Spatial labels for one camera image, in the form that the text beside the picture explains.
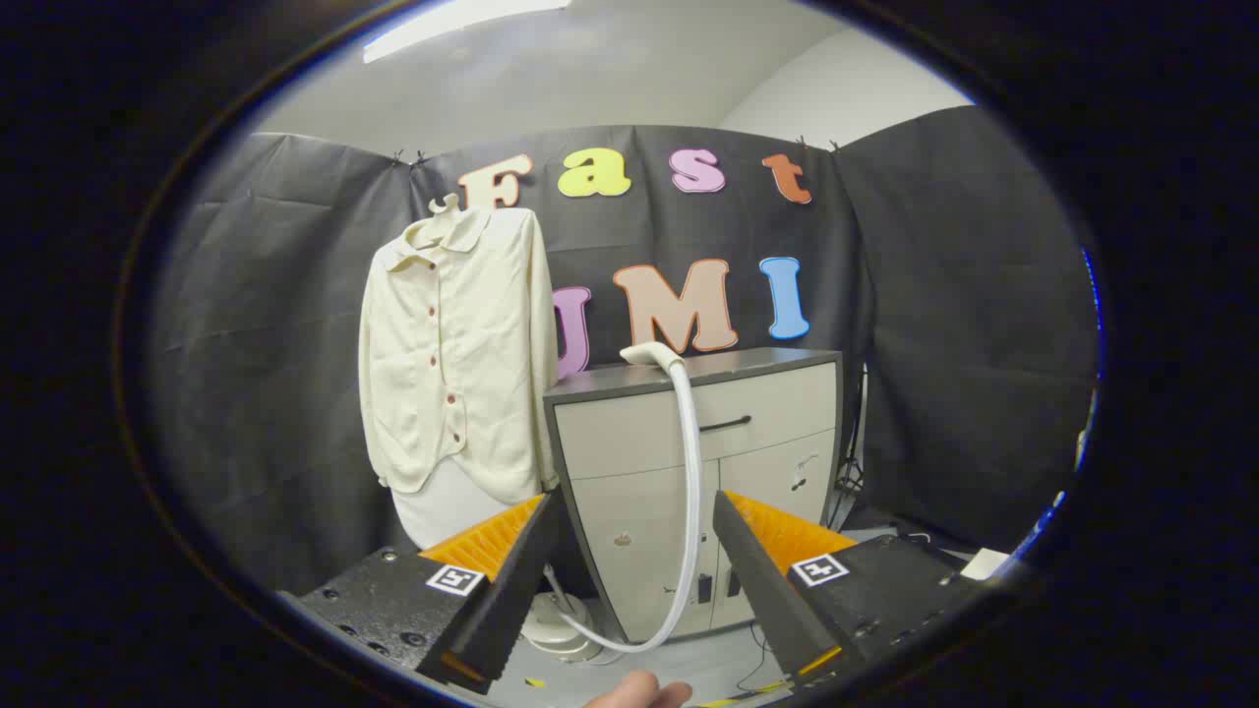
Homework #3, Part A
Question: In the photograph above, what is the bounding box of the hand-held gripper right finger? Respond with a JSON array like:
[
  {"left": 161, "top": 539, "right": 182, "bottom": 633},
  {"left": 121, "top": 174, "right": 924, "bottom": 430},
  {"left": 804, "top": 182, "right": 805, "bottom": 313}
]
[{"left": 711, "top": 490, "right": 1029, "bottom": 701}]

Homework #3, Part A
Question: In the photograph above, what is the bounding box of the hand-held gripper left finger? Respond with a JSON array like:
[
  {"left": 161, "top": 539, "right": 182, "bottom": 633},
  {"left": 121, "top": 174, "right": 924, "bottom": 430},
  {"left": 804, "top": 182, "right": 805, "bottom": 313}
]
[{"left": 278, "top": 489, "right": 567, "bottom": 696}]

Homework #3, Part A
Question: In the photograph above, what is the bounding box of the white garment steamer base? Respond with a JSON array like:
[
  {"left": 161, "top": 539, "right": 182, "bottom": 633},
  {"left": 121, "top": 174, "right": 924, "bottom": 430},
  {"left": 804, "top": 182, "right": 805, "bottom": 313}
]
[{"left": 521, "top": 590, "right": 611, "bottom": 665}]

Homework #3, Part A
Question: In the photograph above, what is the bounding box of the cream button-up shirt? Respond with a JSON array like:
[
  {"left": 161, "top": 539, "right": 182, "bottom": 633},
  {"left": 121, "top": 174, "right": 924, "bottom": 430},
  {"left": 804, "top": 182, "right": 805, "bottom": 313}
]
[{"left": 357, "top": 205, "right": 562, "bottom": 505}]

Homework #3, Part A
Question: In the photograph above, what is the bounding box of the white garment steamer nozzle with hose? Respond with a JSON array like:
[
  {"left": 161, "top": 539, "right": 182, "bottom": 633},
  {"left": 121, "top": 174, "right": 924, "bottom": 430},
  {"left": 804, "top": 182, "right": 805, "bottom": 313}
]
[{"left": 539, "top": 341, "right": 705, "bottom": 655}]

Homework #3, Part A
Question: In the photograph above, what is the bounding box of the cream plastic clothes hanger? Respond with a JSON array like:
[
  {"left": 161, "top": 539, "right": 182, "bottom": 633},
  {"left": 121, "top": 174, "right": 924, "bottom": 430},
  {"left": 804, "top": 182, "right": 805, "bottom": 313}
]
[{"left": 429, "top": 193, "right": 493, "bottom": 247}]

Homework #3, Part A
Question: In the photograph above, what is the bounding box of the grey and beige cabinet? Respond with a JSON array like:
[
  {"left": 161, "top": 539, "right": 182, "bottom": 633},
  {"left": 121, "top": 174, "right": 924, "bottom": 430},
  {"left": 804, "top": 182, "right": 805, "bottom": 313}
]
[{"left": 543, "top": 346, "right": 845, "bottom": 642}]

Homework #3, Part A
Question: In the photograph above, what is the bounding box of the small white box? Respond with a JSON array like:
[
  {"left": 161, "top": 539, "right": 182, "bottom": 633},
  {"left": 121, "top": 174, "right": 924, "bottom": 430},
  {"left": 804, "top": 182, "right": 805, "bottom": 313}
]
[{"left": 959, "top": 548, "right": 1014, "bottom": 581}]

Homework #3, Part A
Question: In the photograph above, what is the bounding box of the black backdrop cloth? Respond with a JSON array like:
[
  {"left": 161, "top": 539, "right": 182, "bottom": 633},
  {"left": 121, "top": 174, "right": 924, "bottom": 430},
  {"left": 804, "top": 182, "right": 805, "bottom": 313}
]
[{"left": 148, "top": 106, "right": 1101, "bottom": 596}]

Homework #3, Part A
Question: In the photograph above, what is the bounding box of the ceiling light strip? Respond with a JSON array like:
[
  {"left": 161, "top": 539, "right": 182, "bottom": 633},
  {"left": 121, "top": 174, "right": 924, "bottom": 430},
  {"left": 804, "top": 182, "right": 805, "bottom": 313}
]
[{"left": 362, "top": 0, "right": 571, "bottom": 65}]

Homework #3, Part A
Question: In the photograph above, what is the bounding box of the black cable bundle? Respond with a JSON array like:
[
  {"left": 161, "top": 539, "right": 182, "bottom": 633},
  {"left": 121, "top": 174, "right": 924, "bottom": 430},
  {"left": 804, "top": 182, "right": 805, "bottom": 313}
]
[{"left": 824, "top": 366, "right": 871, "bottom": 532}]

